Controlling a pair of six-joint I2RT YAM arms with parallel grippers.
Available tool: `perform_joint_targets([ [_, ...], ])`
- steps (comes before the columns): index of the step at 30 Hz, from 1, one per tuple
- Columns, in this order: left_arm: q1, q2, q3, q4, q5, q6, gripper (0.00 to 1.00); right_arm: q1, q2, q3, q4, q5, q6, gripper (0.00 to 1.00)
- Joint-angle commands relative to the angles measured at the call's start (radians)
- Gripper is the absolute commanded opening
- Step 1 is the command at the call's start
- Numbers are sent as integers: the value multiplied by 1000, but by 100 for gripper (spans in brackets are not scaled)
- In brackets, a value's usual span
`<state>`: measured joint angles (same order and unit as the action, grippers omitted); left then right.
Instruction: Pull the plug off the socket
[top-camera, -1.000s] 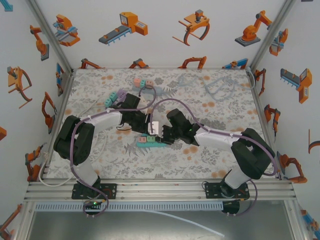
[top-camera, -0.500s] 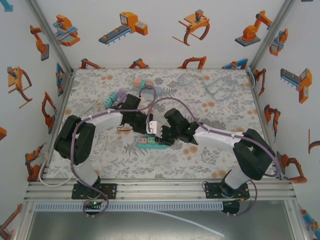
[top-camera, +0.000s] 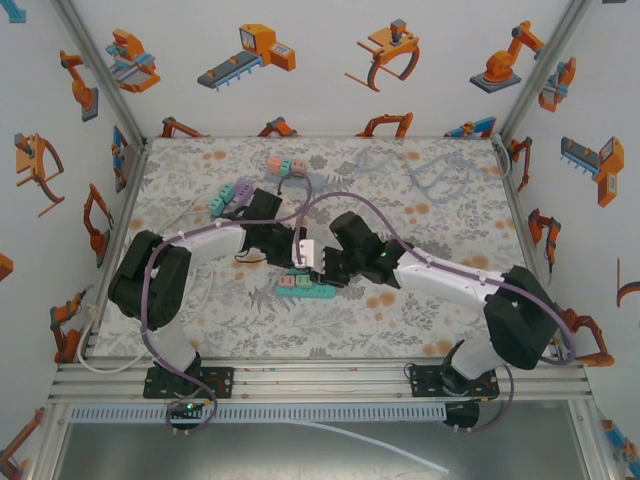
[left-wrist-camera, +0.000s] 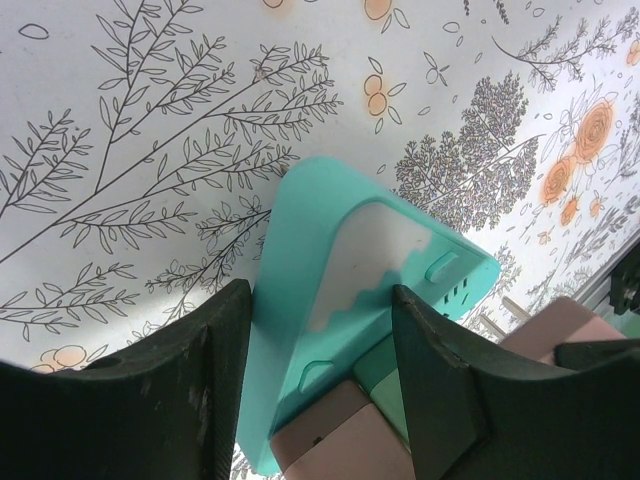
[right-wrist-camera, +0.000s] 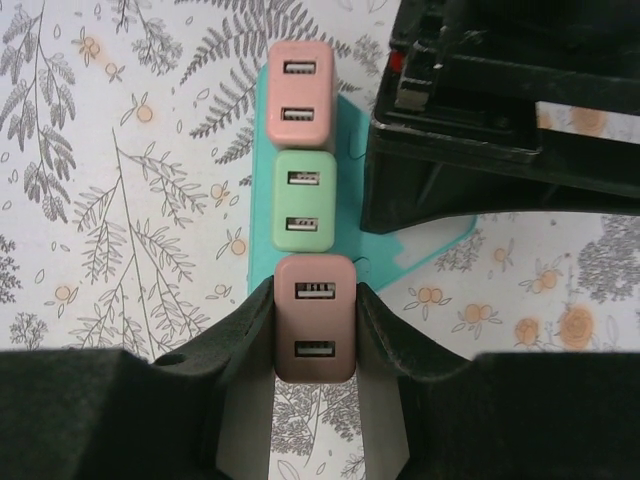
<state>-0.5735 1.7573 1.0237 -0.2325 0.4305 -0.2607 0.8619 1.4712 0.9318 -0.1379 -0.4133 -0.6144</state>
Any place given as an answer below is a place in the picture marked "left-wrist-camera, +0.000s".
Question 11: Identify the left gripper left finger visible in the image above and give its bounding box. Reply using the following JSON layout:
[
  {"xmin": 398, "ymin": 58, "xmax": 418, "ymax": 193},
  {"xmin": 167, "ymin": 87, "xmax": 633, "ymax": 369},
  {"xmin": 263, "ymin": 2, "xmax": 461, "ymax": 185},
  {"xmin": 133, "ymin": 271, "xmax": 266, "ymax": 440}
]
[{"xmin": 0, "ymin": 278, "xmax": 254, "ymax": 480}]

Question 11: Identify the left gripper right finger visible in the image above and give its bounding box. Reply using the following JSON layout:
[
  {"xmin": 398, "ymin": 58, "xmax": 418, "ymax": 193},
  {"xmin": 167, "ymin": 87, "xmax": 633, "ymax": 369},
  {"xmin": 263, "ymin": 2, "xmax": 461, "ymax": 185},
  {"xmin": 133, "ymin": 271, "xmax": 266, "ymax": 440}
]
[{"xmin": 391, "ymin": 283, "xmax": 640, "ymax": 480}]

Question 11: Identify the mint green plug adapter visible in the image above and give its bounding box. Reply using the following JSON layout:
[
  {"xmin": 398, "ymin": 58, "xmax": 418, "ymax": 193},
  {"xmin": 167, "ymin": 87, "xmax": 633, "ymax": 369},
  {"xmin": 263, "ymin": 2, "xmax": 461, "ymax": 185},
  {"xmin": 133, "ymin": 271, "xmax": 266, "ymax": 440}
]
[{"xmin": 353, "ymin": 344, "xmax": 412, "ymax": 444}]

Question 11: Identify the pink plug adapter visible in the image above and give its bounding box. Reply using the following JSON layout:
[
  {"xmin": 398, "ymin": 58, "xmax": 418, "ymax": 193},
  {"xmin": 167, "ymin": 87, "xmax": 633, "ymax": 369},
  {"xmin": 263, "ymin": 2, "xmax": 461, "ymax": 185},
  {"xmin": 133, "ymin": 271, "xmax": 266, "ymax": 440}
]
[
  {"xmin": 271, "ymin": 380, "xmax": 416, "ymax": 480},
  {"xmin": 478, "ymin": 295, "xmax": 629, "ymax": 369}
]

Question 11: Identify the teal triangular power strip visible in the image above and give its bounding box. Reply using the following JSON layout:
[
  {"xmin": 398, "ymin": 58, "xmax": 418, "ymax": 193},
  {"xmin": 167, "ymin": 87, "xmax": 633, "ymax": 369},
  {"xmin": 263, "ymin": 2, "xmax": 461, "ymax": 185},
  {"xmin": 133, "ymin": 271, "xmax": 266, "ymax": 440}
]
[{"xmin": 234, "ymin": 156, "xmax": 502, "ymax": 476}]

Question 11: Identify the floral tablecloth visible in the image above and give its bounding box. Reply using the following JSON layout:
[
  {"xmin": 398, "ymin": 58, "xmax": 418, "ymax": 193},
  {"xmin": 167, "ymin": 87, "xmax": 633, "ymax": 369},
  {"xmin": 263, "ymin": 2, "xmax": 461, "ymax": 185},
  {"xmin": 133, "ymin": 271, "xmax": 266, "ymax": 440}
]
[{"xmin": 0, "ymin": 0, "xmax": 640, "ymax": 480}]

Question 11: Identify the aluminium frame rail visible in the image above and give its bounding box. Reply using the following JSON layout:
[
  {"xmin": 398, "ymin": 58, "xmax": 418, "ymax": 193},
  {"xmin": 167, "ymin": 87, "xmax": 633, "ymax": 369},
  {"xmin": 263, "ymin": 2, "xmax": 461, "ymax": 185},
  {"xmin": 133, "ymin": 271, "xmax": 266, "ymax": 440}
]
[{"xmin": 574, "ymin": 264, "xmax": 640, "ymax": 341}]

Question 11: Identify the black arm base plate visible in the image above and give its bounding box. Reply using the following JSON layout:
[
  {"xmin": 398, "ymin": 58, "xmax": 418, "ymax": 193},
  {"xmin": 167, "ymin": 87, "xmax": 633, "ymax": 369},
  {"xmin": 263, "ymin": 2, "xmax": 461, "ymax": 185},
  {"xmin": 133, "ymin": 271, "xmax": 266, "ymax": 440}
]
[{"xmin": 607, "ymin": 252, "xmax": 640, "ymax": 319}]

